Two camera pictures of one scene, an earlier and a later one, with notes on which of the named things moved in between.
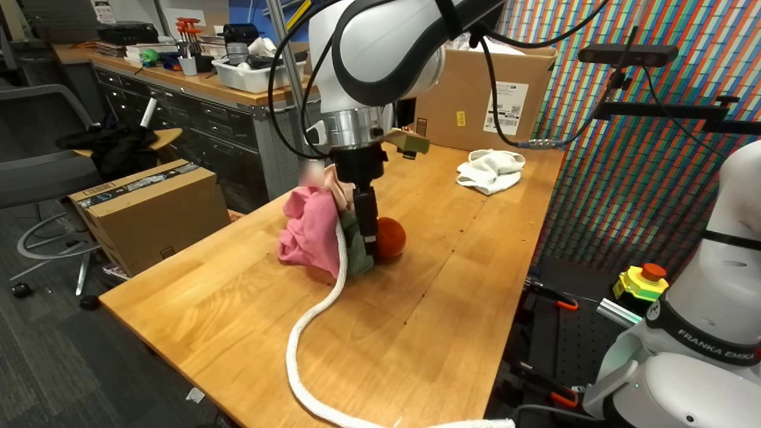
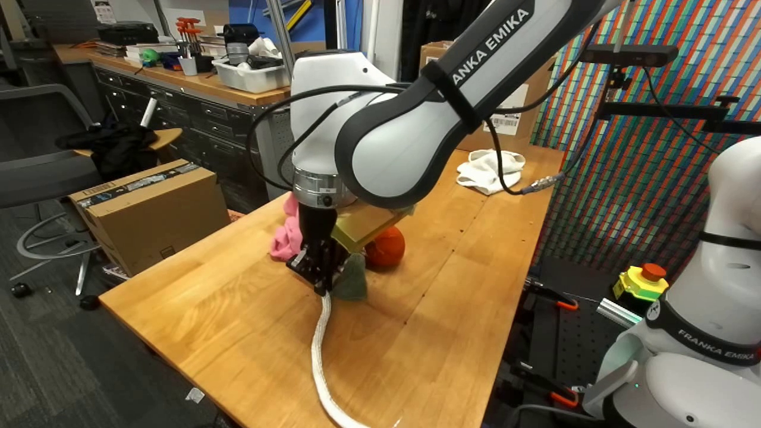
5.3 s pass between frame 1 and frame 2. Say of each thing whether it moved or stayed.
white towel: stayed
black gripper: moved
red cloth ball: stayed
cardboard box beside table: stayed
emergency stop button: stayed
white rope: moved
